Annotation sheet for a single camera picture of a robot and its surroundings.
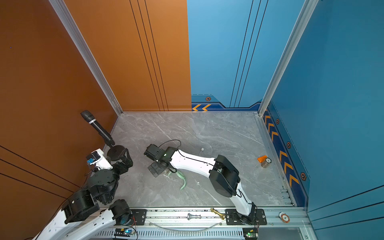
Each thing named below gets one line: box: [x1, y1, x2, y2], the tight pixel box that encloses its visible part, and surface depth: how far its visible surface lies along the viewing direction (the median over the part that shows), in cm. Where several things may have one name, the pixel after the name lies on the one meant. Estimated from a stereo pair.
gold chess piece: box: [210, 207, 226, 220], surface depth 75 cm
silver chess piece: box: [187, 213, 202, 221], surface depth 74 cm
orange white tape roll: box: [278, 211, 290, 224], surface depth 75 cm
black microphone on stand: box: [80, 110, 125, 162], surface depth 81 cm
